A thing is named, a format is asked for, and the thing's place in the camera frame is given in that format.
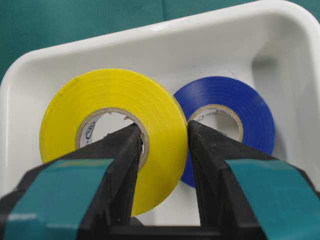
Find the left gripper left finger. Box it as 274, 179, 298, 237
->
0, 124, 142, 240

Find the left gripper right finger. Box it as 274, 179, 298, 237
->
187, 120, 320, 240

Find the yellow tape roll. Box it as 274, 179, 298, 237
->
39, 69, 188, 216

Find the blue tape roll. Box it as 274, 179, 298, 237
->
172, 75, 277, 189

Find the white plastic tray case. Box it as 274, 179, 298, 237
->
0, 0, 320, 227

